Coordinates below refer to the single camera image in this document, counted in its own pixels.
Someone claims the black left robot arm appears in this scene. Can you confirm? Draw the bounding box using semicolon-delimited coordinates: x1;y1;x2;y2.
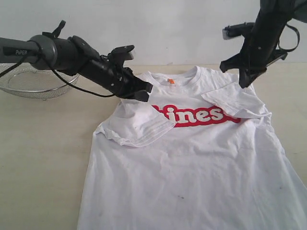
0;20;153;102

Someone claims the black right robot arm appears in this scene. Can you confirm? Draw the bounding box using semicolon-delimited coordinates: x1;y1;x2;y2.
220;0;307;88

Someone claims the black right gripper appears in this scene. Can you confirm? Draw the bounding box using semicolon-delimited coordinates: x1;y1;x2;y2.
220;33;288;88

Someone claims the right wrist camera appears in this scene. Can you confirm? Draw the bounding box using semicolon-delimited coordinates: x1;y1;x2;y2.
222;23;254;40

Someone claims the white t-shirt red print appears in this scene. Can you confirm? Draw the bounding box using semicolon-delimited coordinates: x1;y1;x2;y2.
77;66;307;230

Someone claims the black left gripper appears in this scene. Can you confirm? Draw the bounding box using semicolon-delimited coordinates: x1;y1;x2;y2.
81;58;153;102

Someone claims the metal wire mesh basket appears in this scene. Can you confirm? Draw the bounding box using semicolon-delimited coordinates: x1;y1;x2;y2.
0;64;72;100

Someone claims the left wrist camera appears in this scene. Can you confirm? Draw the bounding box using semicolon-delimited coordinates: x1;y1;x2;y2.
108;45;135;68

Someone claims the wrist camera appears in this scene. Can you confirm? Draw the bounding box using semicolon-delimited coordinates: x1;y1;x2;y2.
108;45;135;68
222;23;254;40

